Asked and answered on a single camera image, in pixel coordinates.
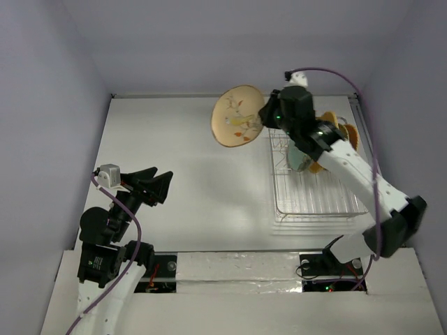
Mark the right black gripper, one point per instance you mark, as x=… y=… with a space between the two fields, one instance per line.
x=269 y=112

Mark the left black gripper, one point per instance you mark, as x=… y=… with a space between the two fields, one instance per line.
x=157 y=186

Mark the beige bird pattern plate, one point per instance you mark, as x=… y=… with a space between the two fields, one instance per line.
x=235 y=120

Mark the green flower plate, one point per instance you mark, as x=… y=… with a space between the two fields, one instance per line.
x=297 y=160

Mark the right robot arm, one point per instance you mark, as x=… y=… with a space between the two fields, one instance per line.
x=397 y=216

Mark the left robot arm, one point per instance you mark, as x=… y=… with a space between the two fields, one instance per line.
x=113 y=257

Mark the middle yellow plate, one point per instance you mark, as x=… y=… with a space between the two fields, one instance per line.
x=344 y=130

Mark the yellow plate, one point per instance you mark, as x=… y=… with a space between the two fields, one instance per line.
x=330 y=116
x=344 y=130

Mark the front yellow plate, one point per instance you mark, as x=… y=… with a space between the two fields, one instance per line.
x=330 y=116

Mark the rear orange plate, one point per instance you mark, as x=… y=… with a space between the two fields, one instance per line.
x=353 y=135

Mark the white foam block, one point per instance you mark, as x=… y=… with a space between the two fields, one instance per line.
x=237 y=273

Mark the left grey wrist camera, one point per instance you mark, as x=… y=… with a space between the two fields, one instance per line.
x=109 y=177

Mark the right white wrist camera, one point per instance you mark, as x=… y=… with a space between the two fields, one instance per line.
x=296 y=78

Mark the wire dish rack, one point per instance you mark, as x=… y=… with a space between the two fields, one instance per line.
x=303 y=195

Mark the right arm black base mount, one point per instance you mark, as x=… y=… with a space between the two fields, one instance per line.
x=315 y=263

